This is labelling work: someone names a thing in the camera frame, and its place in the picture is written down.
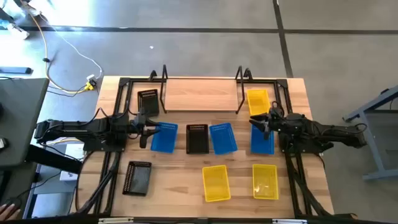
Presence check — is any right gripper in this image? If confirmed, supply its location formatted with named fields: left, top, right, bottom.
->
left=249, top=107, right=285, bottom=141

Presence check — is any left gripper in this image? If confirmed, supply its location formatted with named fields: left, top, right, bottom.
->
left=131, top=107, right=161, bottom=149

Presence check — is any blue plastic basket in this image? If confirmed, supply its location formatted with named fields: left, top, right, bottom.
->
left=250, top=123, right=275, bottom=156
left=208, top=122, right=239, bottom=156
left=150, top=121, right=179, bottom=154

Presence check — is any black plastic basket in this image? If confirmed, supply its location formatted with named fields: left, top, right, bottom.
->
left=122, top=161, right=153, bottom=197
left=185, top=124, right=210, bottom=155
left=137, top=88, right=160, bottom=118

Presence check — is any yellow plastic basket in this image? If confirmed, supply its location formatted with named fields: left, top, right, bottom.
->
left=252, top=163, right=280, bottom=200
left=201, top=164, right=232, bottom=203
left=246, top=88, right=272, bottom=117

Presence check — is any white box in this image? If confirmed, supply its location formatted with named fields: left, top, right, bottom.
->
left=63, top=143, right=86, bottom=161
left=58, top=170, right=79, bottom=182

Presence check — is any black metal beam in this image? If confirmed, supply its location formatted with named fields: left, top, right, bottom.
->
left=24, top=144, right=83, bottom=175

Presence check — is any blue-grey metal table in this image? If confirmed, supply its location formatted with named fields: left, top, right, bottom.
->
left=343, top=85, right=398, bottom=182

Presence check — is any dark grey desk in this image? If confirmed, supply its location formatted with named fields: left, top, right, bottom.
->
left=0, top=77, right=50, bottom=169

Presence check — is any person's hand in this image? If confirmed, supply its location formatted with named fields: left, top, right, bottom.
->
left=0, top=203, right=21, bottom=222

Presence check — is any person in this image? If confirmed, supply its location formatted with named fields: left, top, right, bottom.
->
left=0, top=0, right=43, bottom=40

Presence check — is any black aluminium rig frame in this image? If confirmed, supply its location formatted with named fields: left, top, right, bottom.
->
left=93, top=77, right=335, bottom=218

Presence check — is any black cable bundle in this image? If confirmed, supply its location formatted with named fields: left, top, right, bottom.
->
left=76, top=151, right=123, bottom=215
left=285, top=154, right=332, bottom=217

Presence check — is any wooden shelf with black frame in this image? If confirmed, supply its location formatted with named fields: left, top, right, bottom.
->
left=148, top=64, right=253, bottom=115

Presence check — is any silver metal bracket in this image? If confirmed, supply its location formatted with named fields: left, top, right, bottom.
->
left=98, top=217, right=135, bottom=224
left=271, top=218, right=309, bottom=224

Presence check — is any white floor cable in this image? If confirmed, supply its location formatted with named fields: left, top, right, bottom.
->
left=46, top=23, right=104, bottom=80

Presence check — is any yellow floor cable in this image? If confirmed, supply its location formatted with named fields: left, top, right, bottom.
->
left=28, top=11, right=95, bottom=95

